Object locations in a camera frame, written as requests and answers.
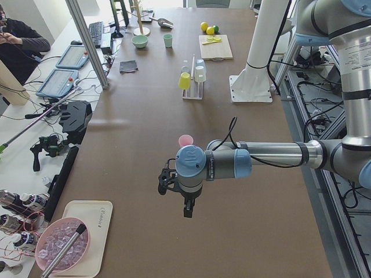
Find black keyboard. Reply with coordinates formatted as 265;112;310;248
88;21;104;48

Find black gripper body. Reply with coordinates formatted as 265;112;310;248
160;158;198;203

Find grey cloth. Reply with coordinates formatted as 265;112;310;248
119;60;138;74

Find light blue cup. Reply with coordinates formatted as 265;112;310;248
195;59;206;68

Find mint green cup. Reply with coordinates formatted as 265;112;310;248
163;34;173;48

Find yellow plastic knife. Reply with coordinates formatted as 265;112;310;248
202;40;221;45

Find wooden mug tree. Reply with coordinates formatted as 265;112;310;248
128;0;150;36

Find metal scoop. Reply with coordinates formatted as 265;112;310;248
150;17;174;29

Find wooden cutting board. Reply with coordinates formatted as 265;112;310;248
198;35;233;60

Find white cup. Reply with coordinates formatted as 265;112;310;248
194;65;206;83

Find white wire cup holder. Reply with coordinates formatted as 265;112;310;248
182;54;205;100

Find yellow cup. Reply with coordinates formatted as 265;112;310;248
178;72;191;90

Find person in dark sweater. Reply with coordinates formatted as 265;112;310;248
1;8;50;85

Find pink bowl with ice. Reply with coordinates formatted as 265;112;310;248
35;217;90;273

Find mint green bowl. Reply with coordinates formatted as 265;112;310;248
132;35;148;49

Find metal rod green handle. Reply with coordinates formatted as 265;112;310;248
1;87;78;153

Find pink cup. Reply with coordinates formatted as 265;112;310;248
178;134;194;148

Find aluminium frame post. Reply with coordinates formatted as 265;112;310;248
66;0;109;90

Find beige tray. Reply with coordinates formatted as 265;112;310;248
51;200;113;277

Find grey cup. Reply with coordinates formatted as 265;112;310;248
181;66;191;74

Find blue teach pendant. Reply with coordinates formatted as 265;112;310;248
36;68;79;98
56;45;89;70

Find yellow lemon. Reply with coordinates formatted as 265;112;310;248
206;26;215;35
200;22;208;32

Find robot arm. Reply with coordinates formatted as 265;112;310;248
158;1;370;218

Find black monitor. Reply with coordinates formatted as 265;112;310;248
109;0;130;38

